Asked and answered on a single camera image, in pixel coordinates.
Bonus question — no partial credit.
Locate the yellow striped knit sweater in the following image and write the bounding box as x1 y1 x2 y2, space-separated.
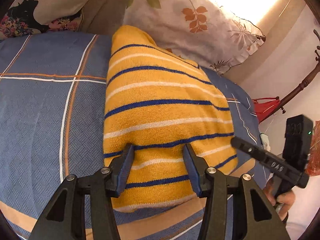
103 25 238 212

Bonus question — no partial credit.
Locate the red bag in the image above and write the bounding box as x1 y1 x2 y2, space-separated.
252 96 280 123

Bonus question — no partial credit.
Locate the cream cushion with black silhouette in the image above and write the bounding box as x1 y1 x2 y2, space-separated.
1 0 89 40

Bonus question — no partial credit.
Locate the blue plaid bed sheet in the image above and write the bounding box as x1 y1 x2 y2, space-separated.
1 31 262 239

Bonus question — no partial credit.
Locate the dark wooden coat stand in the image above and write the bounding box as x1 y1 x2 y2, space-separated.
268 45 319 118

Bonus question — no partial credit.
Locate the white small cloth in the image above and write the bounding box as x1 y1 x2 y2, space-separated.
260 133 271 152

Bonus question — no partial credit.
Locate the white leaf print pillow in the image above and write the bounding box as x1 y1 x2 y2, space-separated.
123 0 266 74

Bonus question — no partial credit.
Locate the person's right hand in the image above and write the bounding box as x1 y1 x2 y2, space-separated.
263 178 296 223

